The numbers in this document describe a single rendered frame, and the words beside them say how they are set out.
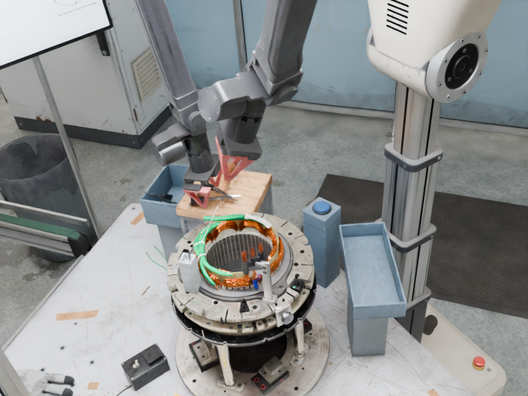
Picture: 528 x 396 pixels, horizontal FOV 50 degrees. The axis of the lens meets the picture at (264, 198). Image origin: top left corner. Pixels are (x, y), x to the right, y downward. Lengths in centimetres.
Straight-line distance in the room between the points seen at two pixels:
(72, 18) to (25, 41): 17
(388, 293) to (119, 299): 77
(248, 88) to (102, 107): 274
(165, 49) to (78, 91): 252
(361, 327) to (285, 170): 203
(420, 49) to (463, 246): 181
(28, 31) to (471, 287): 204
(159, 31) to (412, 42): 50
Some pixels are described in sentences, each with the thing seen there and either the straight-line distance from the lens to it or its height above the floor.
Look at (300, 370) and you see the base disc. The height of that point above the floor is 80.
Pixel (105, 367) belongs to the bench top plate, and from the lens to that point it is 153.
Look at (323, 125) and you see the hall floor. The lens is 368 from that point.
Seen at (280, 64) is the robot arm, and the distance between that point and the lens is 85.
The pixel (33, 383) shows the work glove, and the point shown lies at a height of 80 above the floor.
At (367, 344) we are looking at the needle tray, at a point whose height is 83.
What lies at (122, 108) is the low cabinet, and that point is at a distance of 354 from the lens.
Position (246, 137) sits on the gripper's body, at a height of 143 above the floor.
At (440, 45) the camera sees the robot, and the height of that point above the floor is 149.
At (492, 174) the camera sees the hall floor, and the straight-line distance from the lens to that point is 336.
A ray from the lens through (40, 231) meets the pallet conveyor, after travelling 202.
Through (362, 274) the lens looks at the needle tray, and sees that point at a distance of 129.
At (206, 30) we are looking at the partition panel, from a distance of 371.
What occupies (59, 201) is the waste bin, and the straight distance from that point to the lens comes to 277.
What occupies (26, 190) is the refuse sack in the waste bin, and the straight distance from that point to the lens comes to 270.
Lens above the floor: 198
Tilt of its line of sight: 40 degrees down
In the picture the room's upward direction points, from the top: 6 degrees counter-clockwise
